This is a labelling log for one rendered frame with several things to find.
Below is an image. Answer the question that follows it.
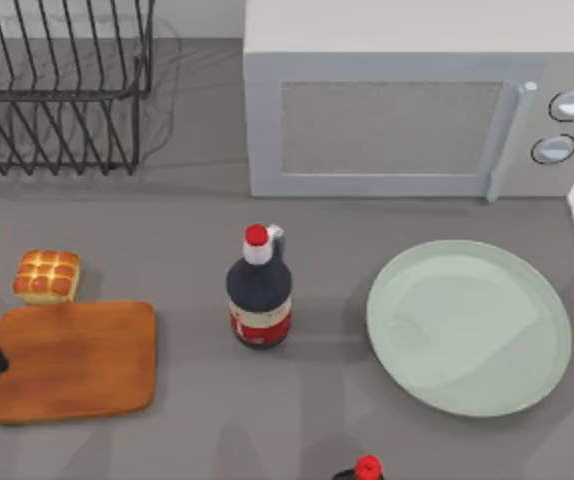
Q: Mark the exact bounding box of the microwave oven door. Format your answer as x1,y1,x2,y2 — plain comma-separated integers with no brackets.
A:
244,53,551,200

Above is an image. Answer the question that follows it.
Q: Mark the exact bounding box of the pale green plate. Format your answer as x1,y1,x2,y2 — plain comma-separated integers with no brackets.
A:
365,239,573,419

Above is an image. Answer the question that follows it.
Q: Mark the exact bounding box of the pale microwave oven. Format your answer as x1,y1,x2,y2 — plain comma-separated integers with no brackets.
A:
242,0,574,204

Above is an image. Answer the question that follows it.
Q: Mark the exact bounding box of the dark bottle with red cap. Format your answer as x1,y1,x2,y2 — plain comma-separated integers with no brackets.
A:
331,454,385,480

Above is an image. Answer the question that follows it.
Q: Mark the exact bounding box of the golden bread loaf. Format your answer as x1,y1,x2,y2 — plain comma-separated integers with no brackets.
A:
12,249,81,307

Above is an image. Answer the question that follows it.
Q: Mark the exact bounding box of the wooden cutting board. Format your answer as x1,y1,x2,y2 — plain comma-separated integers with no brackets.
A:
0,299,157,427

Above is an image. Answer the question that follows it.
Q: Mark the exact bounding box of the small microwave knob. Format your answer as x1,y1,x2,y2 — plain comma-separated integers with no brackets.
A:
530,133,574,165

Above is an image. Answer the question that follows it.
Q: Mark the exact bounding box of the large microwave knob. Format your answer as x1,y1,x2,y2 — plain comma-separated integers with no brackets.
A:
547,85,574,123

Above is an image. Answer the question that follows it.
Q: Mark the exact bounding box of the dark sauce bottle with handle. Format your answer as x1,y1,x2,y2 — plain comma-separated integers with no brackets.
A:
225,223,294,352

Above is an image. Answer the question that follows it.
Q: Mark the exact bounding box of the microwave door handle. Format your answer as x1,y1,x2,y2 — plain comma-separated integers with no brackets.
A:
485,81,539,204

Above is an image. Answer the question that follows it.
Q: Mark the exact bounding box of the black wire dish rack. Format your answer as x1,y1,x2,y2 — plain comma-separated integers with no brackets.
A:
0,0,157,177

